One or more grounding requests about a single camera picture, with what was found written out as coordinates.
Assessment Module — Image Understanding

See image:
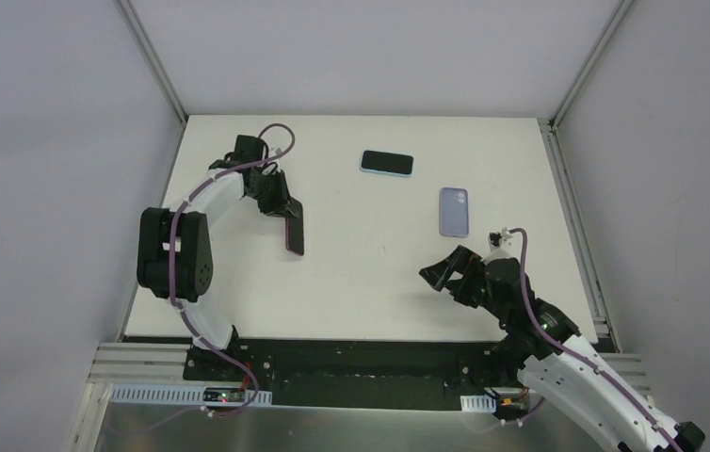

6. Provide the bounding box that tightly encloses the black phone purple frame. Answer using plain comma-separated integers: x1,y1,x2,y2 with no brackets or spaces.
284,213,305,256

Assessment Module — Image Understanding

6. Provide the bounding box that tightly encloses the lavender phone case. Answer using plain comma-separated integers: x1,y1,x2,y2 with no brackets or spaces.
439,187,470,238

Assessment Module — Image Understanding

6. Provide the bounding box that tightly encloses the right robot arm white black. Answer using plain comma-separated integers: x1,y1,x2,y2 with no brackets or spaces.
419,246,706,451

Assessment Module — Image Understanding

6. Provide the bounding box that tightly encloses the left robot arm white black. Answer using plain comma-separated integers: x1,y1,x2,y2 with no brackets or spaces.
137,135,305,381

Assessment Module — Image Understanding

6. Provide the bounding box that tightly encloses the black phone light blue case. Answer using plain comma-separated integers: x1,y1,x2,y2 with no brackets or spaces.
359,150,414,177

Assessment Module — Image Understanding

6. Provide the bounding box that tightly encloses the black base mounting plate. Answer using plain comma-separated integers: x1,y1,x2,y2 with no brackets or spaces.
183,338,531,411

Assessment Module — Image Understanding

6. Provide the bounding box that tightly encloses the right controller board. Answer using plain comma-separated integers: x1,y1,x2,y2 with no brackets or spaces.
495,395,528,417

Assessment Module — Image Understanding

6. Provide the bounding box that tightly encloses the controller board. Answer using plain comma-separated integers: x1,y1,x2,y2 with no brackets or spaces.
202,387,247,406
495,395,528,417

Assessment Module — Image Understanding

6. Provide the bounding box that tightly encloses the left controller board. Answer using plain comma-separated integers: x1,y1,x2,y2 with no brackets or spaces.
202,387,247,406

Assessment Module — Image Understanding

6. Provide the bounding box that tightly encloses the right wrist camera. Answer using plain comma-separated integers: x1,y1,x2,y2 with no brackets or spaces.
488,228,513,252

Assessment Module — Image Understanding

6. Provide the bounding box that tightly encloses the right white cable duct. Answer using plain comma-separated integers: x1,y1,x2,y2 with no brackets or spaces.
460,395,497,413

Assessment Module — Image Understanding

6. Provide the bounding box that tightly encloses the white cable duct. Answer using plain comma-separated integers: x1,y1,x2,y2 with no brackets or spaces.
460,395,497,413
110,384,272,408

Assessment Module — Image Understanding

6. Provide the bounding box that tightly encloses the right aluminium frame rail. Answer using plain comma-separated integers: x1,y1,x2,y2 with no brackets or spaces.
538,118,652,399

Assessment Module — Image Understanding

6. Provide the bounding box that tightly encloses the aluminium frame rail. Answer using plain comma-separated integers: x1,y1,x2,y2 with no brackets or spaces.
88,343,189,383
538,118,652,399

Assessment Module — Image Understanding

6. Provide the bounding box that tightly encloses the left white cable duct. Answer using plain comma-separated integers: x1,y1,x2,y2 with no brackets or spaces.
110,384,272,408

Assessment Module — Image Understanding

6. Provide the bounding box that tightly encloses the left aluminium frame rail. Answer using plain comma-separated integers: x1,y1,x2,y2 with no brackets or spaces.
88,343,189,383

